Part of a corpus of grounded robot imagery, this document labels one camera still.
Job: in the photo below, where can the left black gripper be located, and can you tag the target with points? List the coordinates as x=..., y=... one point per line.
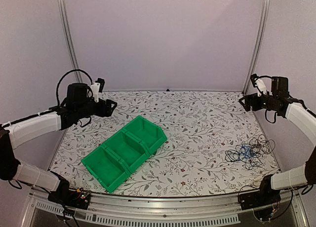
x=108, y=111

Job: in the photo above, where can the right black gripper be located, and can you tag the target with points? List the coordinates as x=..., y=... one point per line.
x=248, y=98

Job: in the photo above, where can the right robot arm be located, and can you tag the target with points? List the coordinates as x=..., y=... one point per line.
x=272, y=95

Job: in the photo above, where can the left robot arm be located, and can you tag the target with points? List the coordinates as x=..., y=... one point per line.
x=82, y=101

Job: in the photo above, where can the green three-compartment bin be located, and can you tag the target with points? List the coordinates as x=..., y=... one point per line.
x=115, y=160

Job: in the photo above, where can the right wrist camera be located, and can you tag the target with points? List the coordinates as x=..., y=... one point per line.
x=258, y=83

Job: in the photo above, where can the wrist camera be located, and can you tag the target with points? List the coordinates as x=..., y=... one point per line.
x=258, y=83
x=96, y=88

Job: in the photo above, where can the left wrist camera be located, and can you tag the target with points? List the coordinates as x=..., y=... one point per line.
x=96, y=88

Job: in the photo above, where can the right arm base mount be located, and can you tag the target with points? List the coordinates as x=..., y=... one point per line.
x=258, y=198

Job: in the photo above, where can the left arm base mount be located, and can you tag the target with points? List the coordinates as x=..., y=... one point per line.
x=78, y=198

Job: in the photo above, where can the front aluminium rail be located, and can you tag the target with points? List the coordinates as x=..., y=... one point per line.
x=107, y=210

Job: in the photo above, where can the right aluminium frame post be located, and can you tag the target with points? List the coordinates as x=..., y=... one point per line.
x=259, y=38

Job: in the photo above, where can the aluminium frame post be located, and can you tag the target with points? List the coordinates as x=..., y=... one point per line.
x=259, y=38
x=67, y=33

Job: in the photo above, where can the left aluminium frame post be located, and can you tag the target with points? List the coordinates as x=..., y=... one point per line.
x=67, y=33

